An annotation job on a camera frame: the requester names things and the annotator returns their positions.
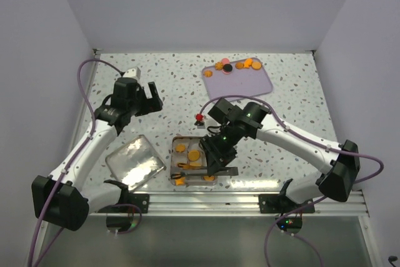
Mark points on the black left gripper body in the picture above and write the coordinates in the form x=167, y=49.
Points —
x=137, y=105

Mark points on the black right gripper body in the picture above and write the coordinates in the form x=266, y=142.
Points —
x=220, y=145

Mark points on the orange round sandwich cookie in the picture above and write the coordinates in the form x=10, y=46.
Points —
x=209, y=178

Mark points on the metal serving tongs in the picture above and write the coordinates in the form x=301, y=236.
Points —
x=203, y=172

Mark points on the orange round cookie front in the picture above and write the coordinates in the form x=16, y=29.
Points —
x=196, y=165

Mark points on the orange chip cookie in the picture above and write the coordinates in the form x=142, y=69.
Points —
x=193, y=155

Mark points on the square cookie tin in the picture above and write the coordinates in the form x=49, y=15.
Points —
x=191, y=143

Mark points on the orange fish cookie front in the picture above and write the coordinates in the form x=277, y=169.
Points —
x=183, y=165

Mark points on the orange fish cookie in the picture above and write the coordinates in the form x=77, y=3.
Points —
x=183, y=165
x=248, y=63
x=180, y=181

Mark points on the orange flower cookie front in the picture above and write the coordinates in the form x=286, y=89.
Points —
x=180, y=148

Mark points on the silver tin lid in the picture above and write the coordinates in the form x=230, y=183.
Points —
x=135, y=163

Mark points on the orange swirl cookie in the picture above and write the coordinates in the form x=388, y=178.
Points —
x=218, y=66
x=208, y=73
x=239, y=65

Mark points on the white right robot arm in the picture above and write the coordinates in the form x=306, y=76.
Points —
x=336, y=164

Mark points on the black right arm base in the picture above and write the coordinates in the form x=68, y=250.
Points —
x=279, y=203

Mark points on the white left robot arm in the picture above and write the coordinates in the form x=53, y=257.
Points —
x=59, y=198

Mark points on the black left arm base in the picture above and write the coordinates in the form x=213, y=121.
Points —
x=134, y=203

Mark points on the lavender cookie tray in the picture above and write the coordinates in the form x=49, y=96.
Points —
x=240, y=82

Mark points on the orange swirl cookie top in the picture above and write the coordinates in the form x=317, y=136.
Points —
x=218, y=66

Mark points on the black sandwich cookie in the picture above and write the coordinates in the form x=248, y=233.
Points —
x=227, y=68

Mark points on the pink round cookie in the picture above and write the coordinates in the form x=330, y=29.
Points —
x=225, y=61

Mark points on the orange fish cookie top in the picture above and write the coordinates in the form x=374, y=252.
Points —
x=248, y=63

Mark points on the orange round cookie right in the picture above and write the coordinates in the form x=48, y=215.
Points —
x=256, y=65

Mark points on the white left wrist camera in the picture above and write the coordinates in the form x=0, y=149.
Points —
x=134, y=73

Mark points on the red right cable connector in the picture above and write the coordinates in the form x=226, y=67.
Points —
x=199, y=118

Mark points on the aluminium front rail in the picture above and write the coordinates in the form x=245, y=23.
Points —
x=215, y=203

